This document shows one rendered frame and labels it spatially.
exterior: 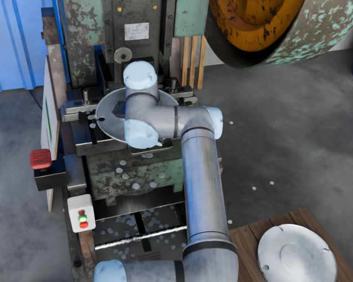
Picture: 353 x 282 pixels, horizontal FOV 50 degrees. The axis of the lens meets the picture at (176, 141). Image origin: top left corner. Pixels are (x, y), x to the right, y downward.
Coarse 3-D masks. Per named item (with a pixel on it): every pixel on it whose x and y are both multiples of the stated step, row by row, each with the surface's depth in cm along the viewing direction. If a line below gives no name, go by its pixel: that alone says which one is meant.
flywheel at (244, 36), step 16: (224, 0) 131; (240, 0) 123; (256, 0) 114; (272, 0) 105; (288, 0) 93; (224, 16) 128; (240, 16) 125; (256, 16) 115; (272, 16) 107; (288, 16) 94; (224, 32) 130; (240, 32) 119; (256, 32) 110; (272, 32) 102; (240, 48) 121; (256, 48) 111; (272, 48) 109
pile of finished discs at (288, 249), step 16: (288, 224) 149; (272, 240) 144; (288, 240) 145; (304, 240) 145; (320, 240) 146; (272, 256) 140; (288, 256) 139; (304, 256) 140; (320, 256) 141; (272, 272) 135; (288, 272) 136; (304, 272) 135; (320, 272) 136; (336, 272) 136
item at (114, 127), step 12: (108, 96) 132; (120, 96) 133; (168, 96) 135; (96, 108) 127; (108, 108) 128; (96, 120) 123; (108, 120) 124; (120, 120) 124; (108, 132) 120; (120, 132) 120
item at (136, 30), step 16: (112, 0) 101; (128, 0) 103; (144, 0) 104; (160, 0) 105; (112, 16) 104; (128, 16) 106; (144, 16) 107; (160, 16) 109; (128, 32) 109; (144, 32) 111; (160, 32) 113; (128, 48) 112; (144, 48) 115; (112, 64) 116; (128, 64) 114
